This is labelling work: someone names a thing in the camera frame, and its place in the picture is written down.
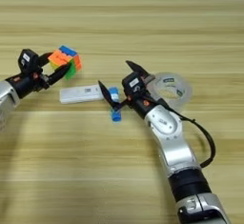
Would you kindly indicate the blue glue stick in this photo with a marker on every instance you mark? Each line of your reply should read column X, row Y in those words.
column 116, row 116

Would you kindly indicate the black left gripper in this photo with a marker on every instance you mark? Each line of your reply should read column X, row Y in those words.
column 27, row 83

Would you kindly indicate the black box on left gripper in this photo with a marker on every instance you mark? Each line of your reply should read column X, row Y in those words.
column 28, row 60

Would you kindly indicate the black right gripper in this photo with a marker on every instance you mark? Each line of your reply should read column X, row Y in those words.
column 143, row 102

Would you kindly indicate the white rectangular device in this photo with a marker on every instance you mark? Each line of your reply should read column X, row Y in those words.
column 79, row 93

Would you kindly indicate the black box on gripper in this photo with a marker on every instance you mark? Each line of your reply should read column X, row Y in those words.
column 28, row 60
column 132, row 84

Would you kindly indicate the clear tape roll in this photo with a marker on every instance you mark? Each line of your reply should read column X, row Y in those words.
column 178, row 91

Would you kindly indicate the multicolour puzzle cube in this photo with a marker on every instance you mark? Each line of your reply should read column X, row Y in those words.
column 65, row 61

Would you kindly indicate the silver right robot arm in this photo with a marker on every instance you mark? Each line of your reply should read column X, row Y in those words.
column 178, row 145

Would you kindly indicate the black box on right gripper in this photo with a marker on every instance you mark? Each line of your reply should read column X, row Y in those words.
column 132, row 84

